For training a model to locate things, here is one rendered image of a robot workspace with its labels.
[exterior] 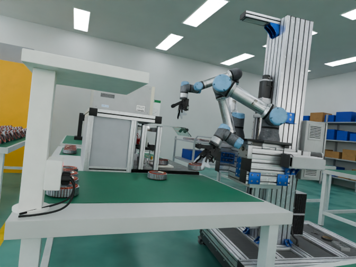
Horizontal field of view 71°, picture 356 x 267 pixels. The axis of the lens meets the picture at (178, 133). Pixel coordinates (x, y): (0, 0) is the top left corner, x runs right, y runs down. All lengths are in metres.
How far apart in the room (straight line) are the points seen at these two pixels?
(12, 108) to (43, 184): 4.50
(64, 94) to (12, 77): 2.01
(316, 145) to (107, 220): 1.82
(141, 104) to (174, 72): 6.04
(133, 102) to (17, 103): 3.79
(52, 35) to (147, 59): 2.45
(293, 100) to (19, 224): 1.95
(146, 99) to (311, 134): 1.32
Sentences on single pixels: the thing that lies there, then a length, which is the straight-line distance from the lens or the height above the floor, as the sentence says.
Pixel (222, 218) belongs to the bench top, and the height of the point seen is 0.73.
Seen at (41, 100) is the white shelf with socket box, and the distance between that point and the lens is 0.84.
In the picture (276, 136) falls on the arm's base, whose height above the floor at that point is 1.07.
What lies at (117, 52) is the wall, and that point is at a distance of 7.39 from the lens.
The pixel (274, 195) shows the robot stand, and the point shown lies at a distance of 2.17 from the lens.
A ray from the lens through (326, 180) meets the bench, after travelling 3.87.
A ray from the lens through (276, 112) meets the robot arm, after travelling 1.72.
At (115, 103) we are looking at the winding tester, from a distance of 1.69.
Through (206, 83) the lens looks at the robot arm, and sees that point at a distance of 2.27.
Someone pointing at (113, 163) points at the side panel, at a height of 0.80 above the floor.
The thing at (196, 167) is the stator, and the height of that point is 0.82.
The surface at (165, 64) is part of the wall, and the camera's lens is 7.67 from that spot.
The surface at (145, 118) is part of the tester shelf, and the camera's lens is 1.58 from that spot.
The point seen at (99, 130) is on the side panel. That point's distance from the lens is 1.55.
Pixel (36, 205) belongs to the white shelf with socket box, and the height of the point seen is 0.77.
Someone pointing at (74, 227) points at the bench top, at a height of 0.72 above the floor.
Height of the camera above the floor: 1.03
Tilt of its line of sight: level
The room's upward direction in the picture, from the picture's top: 6 degrees clockwise
